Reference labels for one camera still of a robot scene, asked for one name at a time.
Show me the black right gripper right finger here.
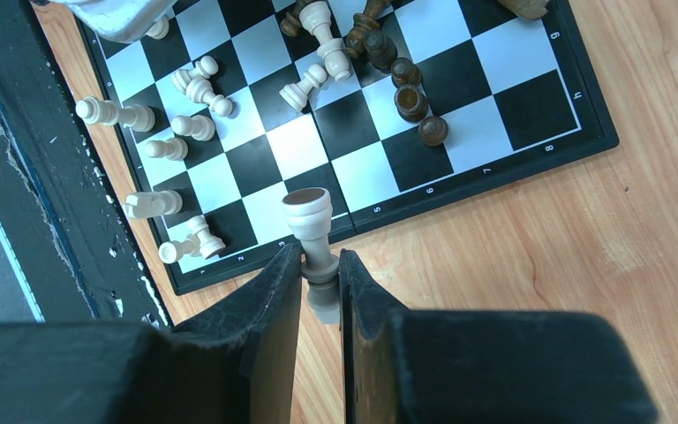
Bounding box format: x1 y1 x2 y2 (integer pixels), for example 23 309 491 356
339 250 659 423

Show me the black white chessboard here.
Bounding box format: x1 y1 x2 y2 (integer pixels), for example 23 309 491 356
81 0 619 295

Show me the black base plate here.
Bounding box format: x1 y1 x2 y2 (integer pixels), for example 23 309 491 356
0 1 170 329

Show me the white rook piece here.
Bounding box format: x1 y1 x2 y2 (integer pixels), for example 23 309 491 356
158 216 226 264

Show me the white chess piece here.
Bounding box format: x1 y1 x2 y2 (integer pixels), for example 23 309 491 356
282 187 340 325

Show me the white knight piece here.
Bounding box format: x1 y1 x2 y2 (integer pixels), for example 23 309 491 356
123 190 183 219

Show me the dark pawn piece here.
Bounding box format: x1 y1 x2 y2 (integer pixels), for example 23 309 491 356
418 116 449 147

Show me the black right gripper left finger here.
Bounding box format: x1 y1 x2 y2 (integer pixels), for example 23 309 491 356
0 244 302 423

